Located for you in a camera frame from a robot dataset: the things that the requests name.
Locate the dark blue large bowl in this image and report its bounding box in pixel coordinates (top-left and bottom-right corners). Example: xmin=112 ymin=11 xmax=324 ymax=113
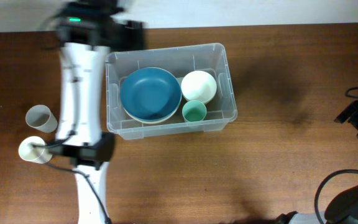
xmin=120 ymin=67 xmax=181 ymax=120

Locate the white small bowl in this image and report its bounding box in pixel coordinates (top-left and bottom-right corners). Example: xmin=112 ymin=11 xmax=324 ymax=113
xmin=181 ymin=70 xmax=217 ymax=105

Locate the cream large bowl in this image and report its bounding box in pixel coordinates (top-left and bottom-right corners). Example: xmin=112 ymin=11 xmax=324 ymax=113
xmin=124 ymin=106 xmax=179 ymax=124

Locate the mint green cup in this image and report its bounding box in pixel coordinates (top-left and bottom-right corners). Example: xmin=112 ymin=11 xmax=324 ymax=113
xmin=181 ymin=100 xmax=207 ymax=122

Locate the grey translucent cup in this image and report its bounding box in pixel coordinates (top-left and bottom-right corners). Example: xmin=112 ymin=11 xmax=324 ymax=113
xmin=25 ymin=105 xmax=58 ymax=133

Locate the cream cup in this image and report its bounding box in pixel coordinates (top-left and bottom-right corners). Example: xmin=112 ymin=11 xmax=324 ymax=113
xmin=18 ymin=136 xmax=52 ymax=164

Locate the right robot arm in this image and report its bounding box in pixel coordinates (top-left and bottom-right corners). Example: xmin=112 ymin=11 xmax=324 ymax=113
xmin=274 ymin=100 xmax=358 ymax=224

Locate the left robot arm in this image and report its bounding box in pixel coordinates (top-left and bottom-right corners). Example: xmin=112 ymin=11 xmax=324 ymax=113
xmin=40 ymin=0 xmax=145 ymax=223

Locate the clear plastic storage bin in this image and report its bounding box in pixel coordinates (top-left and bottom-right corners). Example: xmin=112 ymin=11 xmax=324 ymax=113
xmin=106 ymin=43 xmax=238 ymax=140

